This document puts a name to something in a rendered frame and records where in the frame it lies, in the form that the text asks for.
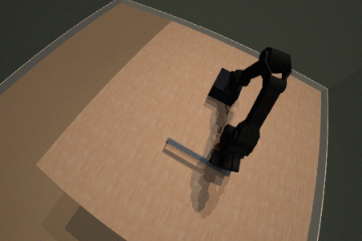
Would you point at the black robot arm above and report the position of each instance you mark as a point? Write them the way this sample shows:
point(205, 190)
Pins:
point(246, 134)

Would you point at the clear grey l-shaped low wall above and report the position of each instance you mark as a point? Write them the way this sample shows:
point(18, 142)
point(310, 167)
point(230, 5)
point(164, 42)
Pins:
point(196, 156)

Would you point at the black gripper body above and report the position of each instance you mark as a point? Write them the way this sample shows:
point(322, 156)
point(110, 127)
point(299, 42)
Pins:
point(217, 158)

